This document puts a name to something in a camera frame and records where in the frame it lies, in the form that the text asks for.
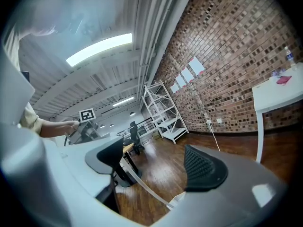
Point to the clear plastic bottle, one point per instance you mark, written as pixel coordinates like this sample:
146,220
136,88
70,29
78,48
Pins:
289,55

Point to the red flat pouch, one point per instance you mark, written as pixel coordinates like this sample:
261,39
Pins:
283,80

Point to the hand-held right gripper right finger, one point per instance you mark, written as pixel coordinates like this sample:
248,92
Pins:
203,171

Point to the cardboard box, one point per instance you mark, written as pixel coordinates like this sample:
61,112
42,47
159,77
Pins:
155,134

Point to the black metal railing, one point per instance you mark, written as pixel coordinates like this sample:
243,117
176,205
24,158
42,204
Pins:
145,121

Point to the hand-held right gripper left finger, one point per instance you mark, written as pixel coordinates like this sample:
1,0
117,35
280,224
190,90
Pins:
109,155

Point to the white rectangular table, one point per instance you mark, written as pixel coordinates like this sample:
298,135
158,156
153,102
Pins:
277,93

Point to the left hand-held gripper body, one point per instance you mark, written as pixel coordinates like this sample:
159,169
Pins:
87,115

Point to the person in yellow shirt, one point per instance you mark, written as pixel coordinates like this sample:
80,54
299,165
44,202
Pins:
29,119

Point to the person's head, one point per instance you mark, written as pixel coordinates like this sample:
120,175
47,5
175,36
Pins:
45,18

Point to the long ceiling light panel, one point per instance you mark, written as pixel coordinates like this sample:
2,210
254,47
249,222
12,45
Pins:
123,102
99,48

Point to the white wall outlet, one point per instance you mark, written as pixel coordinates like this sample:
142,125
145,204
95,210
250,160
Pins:
220,120

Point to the white metal shelf rack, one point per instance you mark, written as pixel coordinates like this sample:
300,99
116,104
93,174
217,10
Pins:
174,133

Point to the person's left forearm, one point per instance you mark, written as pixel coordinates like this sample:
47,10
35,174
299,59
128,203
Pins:
56,128

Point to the black shoulder box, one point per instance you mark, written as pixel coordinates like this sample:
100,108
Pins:
24,75

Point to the round wooden table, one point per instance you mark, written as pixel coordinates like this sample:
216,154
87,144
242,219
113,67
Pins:
127,148

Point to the black office chair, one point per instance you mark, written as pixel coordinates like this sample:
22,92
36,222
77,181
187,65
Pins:
133,136

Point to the white wall plug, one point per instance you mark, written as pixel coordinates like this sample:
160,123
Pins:
208,122

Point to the small clear plastic cup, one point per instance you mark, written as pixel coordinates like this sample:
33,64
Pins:
274,74
281,72

